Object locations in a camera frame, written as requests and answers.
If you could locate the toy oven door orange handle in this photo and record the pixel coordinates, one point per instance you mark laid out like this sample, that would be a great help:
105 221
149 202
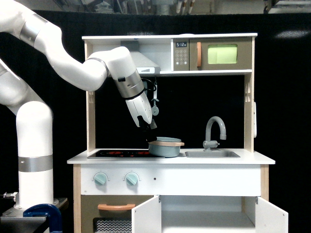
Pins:
90 211

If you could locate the blue clamp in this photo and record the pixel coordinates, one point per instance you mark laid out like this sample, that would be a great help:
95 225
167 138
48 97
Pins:
50 211

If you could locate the white wooden toy kitchen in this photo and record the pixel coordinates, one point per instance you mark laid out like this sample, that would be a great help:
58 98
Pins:
207 110

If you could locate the toy microwave with orange handle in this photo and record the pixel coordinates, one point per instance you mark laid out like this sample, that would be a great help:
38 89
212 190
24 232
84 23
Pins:
201 54

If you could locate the grey toy sink basin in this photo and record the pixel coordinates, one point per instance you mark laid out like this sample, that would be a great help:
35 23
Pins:
211 154

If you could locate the right mint stove knob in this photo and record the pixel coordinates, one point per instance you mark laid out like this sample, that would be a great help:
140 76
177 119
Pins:
131 178

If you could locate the mint stove knob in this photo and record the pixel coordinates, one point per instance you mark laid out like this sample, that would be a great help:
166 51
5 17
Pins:
131 178
100 178

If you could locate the grey-blue toy pot bowl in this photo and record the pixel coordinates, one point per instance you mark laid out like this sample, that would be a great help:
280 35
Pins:
167 147

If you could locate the right white cabinet door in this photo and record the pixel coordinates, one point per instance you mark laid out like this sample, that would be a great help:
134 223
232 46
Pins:
265 216

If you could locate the left mint stove knob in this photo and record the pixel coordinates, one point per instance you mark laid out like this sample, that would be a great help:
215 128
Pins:
100 178

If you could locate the toy pizza cutter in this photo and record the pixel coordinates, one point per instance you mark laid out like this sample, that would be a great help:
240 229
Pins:
155 100

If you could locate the white cabinet door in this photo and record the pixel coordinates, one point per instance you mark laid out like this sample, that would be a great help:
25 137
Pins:
147 216
265 216

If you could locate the grey robot mounting base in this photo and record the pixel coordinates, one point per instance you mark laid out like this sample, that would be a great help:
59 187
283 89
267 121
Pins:
12 220

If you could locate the white side-hung utensil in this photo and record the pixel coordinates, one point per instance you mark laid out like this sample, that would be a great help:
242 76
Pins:
255 121

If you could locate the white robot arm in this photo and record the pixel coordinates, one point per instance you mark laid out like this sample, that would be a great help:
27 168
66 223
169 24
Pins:
67 102

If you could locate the left white cabinet door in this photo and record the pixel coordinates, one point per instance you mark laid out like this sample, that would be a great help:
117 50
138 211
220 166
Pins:
147 216

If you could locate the black toy stovetop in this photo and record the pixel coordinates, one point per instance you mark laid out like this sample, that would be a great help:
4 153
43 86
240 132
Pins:
120 153

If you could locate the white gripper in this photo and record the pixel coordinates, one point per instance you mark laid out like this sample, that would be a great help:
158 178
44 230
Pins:
141 112

